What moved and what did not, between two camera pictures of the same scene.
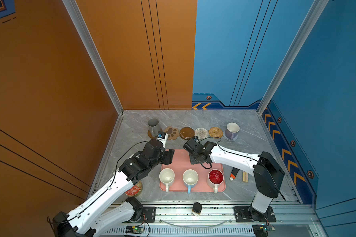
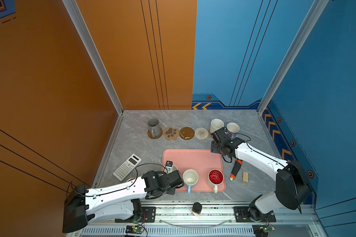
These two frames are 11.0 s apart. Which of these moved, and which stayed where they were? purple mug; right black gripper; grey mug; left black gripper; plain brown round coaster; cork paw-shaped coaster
Moved: left black gripper; right black gripper
Stayed: plain brown round coaster; grey mug; purple mug; cork paw-shaped coaster
